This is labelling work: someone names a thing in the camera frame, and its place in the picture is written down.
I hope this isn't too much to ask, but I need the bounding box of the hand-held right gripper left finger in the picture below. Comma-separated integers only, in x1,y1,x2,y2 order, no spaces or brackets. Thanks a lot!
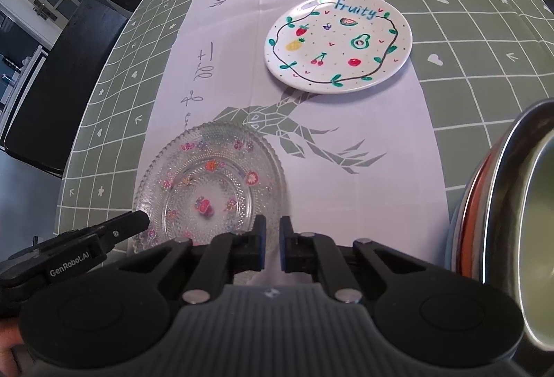
117,214,267,304

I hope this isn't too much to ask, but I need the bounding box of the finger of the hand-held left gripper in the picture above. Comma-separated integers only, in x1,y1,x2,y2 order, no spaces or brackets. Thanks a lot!
89,210,150,250

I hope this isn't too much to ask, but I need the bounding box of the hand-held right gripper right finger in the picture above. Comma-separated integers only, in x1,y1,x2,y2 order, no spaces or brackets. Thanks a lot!
279,216,438,303

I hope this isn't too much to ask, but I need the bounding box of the clear glass flower plate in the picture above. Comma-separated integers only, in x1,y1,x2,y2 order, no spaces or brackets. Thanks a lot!
132,121,286,254

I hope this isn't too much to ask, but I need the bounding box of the stainless steel bowl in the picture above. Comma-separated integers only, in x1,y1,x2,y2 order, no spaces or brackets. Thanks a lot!
446,97,554,365

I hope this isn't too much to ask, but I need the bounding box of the person's left hand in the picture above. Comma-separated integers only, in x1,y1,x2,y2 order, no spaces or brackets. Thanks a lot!
0,316,27,377

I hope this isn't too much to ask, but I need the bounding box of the white deer-printed table runner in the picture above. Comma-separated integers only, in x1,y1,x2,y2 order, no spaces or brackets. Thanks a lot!
145,0,453,287

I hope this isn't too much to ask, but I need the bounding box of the large black chair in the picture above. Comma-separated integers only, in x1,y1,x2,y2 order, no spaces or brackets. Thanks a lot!
0,0,133,176

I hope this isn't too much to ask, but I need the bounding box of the white fruit-printed plate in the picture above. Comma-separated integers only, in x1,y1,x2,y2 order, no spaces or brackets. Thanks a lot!
264,0,413,95

